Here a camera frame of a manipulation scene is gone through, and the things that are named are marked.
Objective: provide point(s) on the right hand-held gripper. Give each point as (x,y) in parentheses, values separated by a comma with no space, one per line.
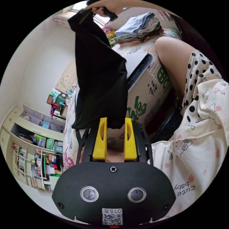
(111,15)

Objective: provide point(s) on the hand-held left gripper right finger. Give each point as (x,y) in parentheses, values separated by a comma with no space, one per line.
(130,145)

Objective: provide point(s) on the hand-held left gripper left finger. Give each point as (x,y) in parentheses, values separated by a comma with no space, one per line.
(99,143)

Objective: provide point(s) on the black short sleeve shirt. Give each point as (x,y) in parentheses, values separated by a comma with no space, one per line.
(100,75)

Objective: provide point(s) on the person's right hand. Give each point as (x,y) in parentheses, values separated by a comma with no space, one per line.
(105,5)

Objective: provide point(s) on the pile of clothes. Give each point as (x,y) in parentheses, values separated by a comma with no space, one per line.
(139,28)

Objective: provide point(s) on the bed with printed mat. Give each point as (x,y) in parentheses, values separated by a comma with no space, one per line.
(152,93)

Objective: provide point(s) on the cluttered small table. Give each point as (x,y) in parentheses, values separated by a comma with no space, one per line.
(59,103)

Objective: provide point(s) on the grey flat folding board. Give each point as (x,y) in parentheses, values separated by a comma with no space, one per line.
(136,62)

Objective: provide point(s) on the person's body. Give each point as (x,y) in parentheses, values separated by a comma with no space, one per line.
(196,125)

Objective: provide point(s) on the cream bookshelf cupboard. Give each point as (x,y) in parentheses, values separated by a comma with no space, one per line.
(30,143)

